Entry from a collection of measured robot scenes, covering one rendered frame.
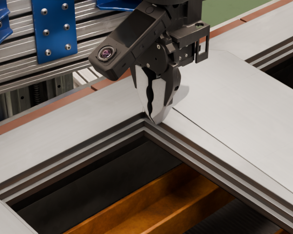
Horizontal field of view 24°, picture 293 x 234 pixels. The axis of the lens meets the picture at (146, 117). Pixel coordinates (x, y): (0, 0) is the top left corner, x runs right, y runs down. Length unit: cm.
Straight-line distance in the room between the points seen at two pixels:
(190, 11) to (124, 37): 10
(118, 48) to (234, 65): 31
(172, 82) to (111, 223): 26
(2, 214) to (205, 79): 41
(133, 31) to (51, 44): 51
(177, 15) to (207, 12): 231
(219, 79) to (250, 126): 13
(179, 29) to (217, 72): 20
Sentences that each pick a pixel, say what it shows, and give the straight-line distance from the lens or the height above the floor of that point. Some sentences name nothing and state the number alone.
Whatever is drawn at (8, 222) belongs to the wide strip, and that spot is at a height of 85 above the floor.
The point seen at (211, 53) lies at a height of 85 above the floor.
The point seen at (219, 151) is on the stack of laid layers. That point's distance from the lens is 93.
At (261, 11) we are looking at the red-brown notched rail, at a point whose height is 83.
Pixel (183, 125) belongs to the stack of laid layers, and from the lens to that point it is 97.
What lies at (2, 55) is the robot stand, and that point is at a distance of 133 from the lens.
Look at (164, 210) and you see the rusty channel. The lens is 107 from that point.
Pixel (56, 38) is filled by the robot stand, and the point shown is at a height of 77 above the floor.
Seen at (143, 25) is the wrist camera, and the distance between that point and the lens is 87.
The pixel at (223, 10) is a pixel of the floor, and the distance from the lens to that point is 324.
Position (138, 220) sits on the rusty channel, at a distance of 106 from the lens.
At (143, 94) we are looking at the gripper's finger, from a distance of 96.
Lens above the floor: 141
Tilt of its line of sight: 35 degrees down
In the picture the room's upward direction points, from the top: straight up
